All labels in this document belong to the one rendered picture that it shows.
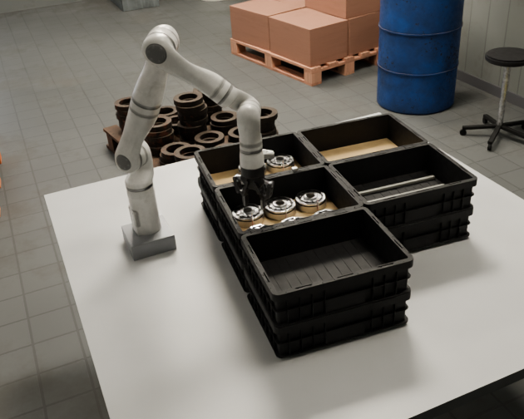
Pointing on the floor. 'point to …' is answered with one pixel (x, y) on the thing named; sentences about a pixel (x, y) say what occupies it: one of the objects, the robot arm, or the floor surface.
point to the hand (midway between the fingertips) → (254, 203)
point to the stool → (507, 57)
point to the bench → (475, 336)
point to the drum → (418, 55)
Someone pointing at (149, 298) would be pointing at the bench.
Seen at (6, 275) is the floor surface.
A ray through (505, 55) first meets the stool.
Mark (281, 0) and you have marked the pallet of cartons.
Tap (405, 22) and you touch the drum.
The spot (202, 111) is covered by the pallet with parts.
